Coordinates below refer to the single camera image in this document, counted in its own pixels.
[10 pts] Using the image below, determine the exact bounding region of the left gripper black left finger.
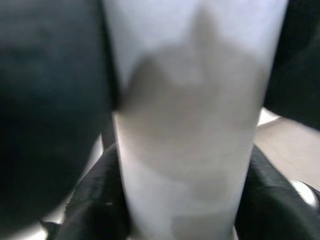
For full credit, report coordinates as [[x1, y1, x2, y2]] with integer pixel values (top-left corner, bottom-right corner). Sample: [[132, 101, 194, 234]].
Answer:
[[53, 143, 133, 240]]

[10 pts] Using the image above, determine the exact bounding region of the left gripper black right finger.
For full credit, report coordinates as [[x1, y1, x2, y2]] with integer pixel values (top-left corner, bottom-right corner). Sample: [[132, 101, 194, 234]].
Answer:
[[233, 144, 320, 240]]

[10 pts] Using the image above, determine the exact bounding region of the white plastic table leg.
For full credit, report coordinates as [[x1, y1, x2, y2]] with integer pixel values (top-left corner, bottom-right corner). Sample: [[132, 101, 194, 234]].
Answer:
[[101, 0, 288, 240]]

